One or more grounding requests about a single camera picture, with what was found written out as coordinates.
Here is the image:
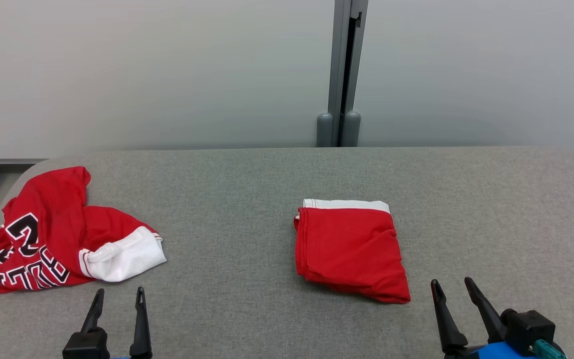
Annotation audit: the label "grey cylindrical post foot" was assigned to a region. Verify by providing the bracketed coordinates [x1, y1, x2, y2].
[343, 111, 361, 147]
[316, 113, 334, 147]

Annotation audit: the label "grey vertical partition post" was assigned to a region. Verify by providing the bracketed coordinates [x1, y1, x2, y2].
[328, 0, 369, 147]

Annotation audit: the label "red shorts with white trim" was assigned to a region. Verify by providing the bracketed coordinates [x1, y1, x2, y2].
[293, 199, 411, 305]

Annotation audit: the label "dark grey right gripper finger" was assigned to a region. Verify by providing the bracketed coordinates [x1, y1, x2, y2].
[464, 277, 507, 344]
[430, 279, 468, 351]

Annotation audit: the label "teal right camera cable plug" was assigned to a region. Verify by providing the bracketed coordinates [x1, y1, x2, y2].
[534, 339, 567, 359]

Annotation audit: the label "red jersey with white sleeves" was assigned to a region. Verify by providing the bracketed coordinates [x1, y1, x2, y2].
[0, 167, 167, 294]

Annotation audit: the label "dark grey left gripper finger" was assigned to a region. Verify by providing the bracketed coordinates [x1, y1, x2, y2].
[82, 288, 105, 334]
[129, 287, 153, 359]

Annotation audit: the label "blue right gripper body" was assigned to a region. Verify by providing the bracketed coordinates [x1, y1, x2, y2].
[444, 342, 537, 359]

